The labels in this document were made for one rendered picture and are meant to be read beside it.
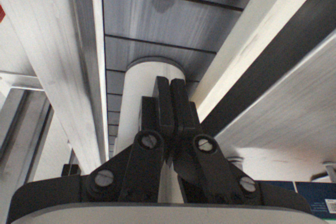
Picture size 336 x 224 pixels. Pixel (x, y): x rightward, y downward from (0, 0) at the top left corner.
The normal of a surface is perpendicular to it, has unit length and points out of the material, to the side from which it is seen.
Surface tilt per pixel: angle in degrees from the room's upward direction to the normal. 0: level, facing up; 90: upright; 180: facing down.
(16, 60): 0
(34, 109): 90
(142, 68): 90
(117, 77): 0
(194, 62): 0
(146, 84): 90
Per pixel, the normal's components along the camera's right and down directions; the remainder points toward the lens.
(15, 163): 0.22, -0.51
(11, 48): 0.00, 0.86
